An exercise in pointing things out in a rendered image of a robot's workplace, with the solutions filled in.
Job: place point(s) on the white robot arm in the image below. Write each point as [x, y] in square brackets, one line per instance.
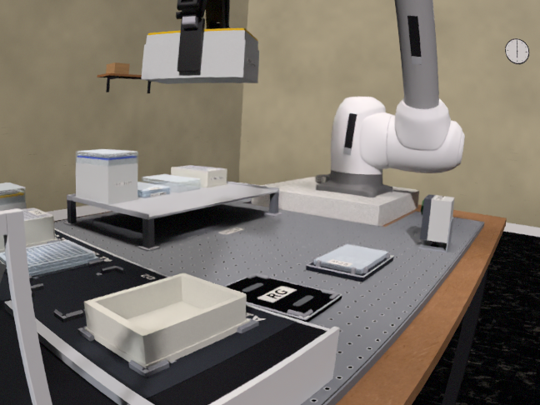
[422, 139]

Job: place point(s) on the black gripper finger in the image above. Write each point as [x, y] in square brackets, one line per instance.
[191, 36]
[217, 14]

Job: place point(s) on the black flat nest plate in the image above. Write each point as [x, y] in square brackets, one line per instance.
[285, 298]

